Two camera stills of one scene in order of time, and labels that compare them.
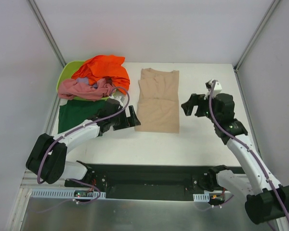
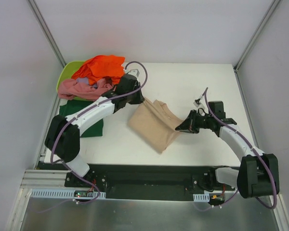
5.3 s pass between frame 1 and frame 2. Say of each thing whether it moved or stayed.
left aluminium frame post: stayed
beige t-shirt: moved
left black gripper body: moved
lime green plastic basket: stayed
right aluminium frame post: stayed
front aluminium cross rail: stayed
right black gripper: moved
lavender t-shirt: stayed
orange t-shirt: stayed
